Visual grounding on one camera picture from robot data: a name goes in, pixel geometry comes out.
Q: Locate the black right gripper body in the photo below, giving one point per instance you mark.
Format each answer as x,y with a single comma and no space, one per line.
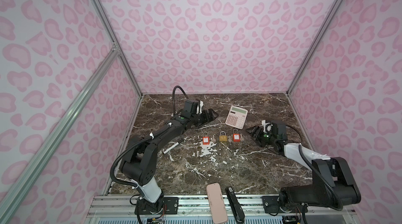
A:
263,138

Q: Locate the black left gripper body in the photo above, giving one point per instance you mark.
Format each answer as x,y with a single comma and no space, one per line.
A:
202,118

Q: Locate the red padlock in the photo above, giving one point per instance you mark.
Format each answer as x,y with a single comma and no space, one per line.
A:
206,140
237,136

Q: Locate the brass padlock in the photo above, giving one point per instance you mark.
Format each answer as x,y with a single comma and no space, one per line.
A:
223,137

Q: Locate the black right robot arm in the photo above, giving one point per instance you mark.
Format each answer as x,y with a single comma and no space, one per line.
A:
333,185

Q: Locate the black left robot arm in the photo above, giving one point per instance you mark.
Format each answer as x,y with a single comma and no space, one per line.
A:
136,166

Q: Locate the pink calculator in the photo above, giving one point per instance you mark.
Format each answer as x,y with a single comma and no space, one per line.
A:
236,117

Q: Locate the white marker pen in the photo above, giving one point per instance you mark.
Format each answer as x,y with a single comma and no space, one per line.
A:
170,148

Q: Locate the black stapler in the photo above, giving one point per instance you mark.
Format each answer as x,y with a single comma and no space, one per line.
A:
236,208

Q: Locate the pink case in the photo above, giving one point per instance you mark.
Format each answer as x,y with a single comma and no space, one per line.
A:
216,204

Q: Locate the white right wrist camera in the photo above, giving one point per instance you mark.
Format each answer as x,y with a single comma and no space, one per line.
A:
267,126

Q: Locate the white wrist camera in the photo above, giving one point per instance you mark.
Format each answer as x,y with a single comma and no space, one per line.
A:
199,108
267,126

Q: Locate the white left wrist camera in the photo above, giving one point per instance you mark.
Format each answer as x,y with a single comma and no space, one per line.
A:
199,108

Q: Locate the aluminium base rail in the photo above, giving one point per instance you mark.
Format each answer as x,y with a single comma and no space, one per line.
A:
194,209

